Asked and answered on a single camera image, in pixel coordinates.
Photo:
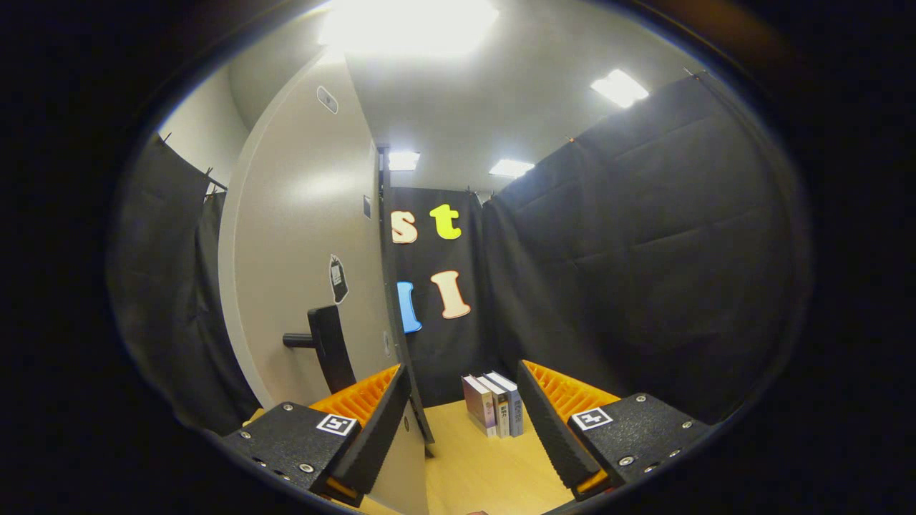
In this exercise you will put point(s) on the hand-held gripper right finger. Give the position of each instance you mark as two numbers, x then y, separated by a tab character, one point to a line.
547	429

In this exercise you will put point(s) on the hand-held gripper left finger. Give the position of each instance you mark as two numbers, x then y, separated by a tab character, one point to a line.
376	429

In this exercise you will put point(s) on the beige cabinet door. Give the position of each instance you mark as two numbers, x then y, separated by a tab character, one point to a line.
300	214

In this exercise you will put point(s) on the blue grey book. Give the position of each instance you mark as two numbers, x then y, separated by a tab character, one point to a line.
516	411

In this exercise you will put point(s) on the white spine book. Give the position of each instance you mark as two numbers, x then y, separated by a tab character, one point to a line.
502	415

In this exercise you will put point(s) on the pink cover book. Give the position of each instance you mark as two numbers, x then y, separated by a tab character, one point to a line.
478	404

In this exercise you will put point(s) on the dark grey cabinet body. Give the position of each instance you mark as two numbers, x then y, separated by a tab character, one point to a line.
387	250

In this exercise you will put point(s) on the black backdrop cloth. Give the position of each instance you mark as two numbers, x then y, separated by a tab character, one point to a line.
644	272

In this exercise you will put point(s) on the small ceiling light panel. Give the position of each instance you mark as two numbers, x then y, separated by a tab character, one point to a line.
403	160
512	168

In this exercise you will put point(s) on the large square ceiling light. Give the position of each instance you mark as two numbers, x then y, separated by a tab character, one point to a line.
408	25

